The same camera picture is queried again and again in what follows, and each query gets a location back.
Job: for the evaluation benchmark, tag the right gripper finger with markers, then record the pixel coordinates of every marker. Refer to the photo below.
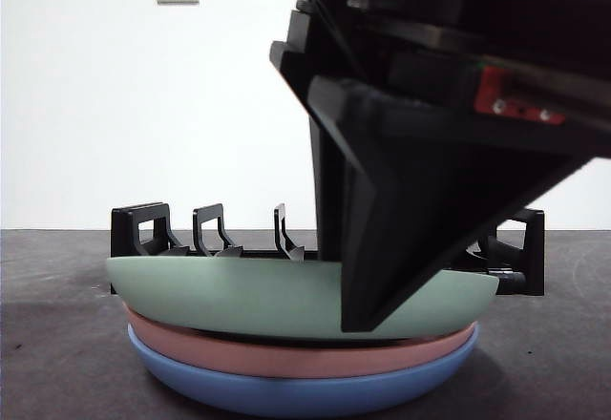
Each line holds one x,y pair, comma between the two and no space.
429,191
329,210

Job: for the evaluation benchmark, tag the light green round plate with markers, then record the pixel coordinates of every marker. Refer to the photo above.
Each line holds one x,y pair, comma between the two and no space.
229,291

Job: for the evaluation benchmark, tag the pink round plate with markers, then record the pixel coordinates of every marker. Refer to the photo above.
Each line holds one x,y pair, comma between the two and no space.
286,355

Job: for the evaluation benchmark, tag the blue round plate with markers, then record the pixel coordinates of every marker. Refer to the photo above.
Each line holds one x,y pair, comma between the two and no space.
305,398

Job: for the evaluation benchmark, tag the black plastic dish rack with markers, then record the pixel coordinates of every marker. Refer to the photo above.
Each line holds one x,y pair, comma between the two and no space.
119,234

